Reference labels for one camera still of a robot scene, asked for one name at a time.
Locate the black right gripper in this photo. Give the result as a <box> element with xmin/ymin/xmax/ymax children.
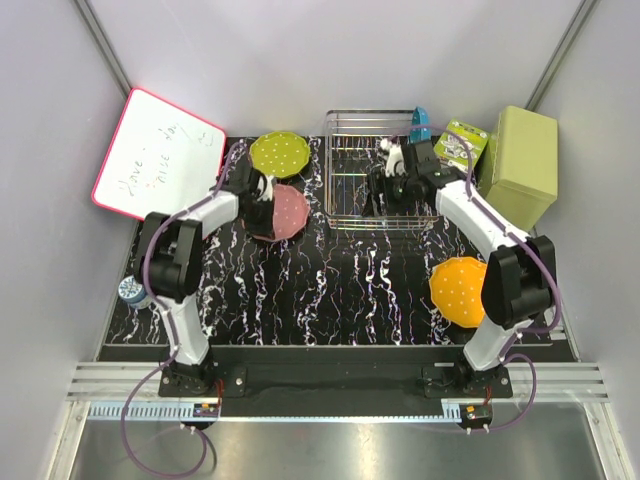
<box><xmin>360</xmin><ymin>170</ymin><xmax>417</xmax><ymax>219</ymax></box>

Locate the pink polka dot plate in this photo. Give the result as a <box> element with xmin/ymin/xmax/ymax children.
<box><xmin>242</xmin><ymin>184</ymin><xmax>311</xmax><ymax>242</ymax></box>

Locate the blue polka dot plate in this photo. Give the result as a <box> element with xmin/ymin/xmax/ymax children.
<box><xmin>409</xmin><ymin>106</ymin><xmax>432</xmax><ymax>144</ymax></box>

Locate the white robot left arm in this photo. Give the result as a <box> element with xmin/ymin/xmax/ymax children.
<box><xmin>135</xmin><ymin>167</ymin><xmax>277</xmax><ymax>396</ymax></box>

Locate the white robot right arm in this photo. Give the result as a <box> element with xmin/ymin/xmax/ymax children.
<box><xmin>367</xmin><ymin>138</ymin><xmax>560</xmax><ymax>397</ymax></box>

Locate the green polka dot plate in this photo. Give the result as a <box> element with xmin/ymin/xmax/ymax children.
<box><xmin>249</xmin><ymin>131</ymin><xmax>311</xmax><ymax>179</ymax></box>

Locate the green printed cardboard box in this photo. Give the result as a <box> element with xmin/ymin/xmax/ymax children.
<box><xmin>434</xmin><ymin>119</ymin><xmax>489</xmax><ymax>172</ymax></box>

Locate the pink framed whiteboard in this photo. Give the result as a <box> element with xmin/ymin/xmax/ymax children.
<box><xmin>91</xmin><ymin>88</ymin><xmax>226</xmax><ymax>220</ymax></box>

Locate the orange polka dot plate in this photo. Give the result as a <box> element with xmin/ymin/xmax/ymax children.
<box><xmin>429</xmin><ymin>257</ymin><xmax>487</xmax><ymax>329</ymax></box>

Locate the blue white round container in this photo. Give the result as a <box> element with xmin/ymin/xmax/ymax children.
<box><xmin>117</xmin><ymin>276</ymin><xmax>151</xmax><ymax>310</ymax></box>

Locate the pale green bin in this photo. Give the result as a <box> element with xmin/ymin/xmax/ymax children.
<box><xmin>474</xmin><ymin>106</ymin><xmax>559</xmax><ymax>231</ymax></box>

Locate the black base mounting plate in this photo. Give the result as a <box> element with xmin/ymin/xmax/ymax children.
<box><xmin>159</xmin><ymin>346</ymin><xmax>525</xmax><ymax>420</ymax></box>

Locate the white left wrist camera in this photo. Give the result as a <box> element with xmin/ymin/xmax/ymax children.
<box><xmin>255</xmin><ymin>174</ymin><xmax>277</xmax><ymax>202</ymax></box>

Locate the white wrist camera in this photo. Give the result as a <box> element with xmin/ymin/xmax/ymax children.
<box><xmin>378</xmin><ymin>138</ymin><xmax>406</xmax><ymax>177</ymax></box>
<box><xmin>255</xmin><ymin>174</ymin><xmax>277</xmax><ymax>202</ymax></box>

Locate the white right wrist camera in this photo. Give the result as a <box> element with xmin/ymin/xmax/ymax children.
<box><xmin>378</xmin><ymin>138</ymin><xmax>406</xmax><ymax>177</ymax></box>

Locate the metal wire dish rack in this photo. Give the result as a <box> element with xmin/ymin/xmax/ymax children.
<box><xmin>324</xmin><ymin>109</ymin><xmax>437</xmax><ymax>232</ymax></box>

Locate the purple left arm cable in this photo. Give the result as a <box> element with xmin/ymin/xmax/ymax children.
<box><xmin>119</xmin><ymin>141</ymin><xmax>249</xmax><ymax>480</ymax></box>

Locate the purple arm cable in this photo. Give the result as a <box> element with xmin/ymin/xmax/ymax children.
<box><xmin>394</xmin><ymin>124</ymin><xmax>564</xmax><ymax>434</ymax></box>
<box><xmin>119</xmin><ymin>141</ymin><xmax>249</xmax><ymax>480</ymax></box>

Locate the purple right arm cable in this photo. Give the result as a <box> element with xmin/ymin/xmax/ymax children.
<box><xmin>394</xmin><ymin>124</ymin><xmax>564</xmax><ymax>434</ymax></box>

